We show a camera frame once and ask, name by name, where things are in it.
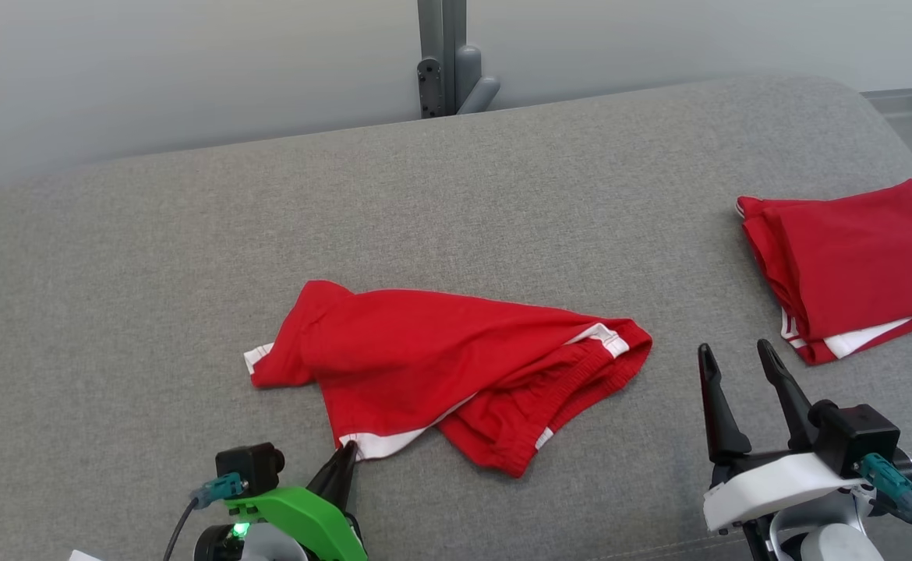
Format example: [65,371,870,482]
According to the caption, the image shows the black left cable teal plug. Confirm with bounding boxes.
[164,473,246,561]

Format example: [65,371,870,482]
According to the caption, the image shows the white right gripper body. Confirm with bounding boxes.
[703,450,866,535]

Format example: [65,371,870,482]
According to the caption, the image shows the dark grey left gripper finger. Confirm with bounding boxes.
[306,440,352,511]
[339,440,359,511]

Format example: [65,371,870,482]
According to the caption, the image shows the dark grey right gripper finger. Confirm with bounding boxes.
[698,343,753,464]
[758,339,815,451]

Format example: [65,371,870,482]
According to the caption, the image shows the black cable teal plug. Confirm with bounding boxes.
[854,454,912,556]
[164,473,246,561]

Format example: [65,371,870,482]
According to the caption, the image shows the black right cable teal plug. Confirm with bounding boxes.
[854,454,912,556]

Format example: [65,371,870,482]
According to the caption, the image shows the red shorts with white trim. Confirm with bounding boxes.
[243,280,653,478]

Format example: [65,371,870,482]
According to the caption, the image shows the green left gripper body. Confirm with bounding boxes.
[224,487,369,561]

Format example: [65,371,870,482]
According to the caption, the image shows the red basketball jersey number 23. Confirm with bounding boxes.
[735,179,912,367]

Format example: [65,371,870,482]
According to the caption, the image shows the grey metal partition post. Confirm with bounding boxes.
[417,0,501,119]

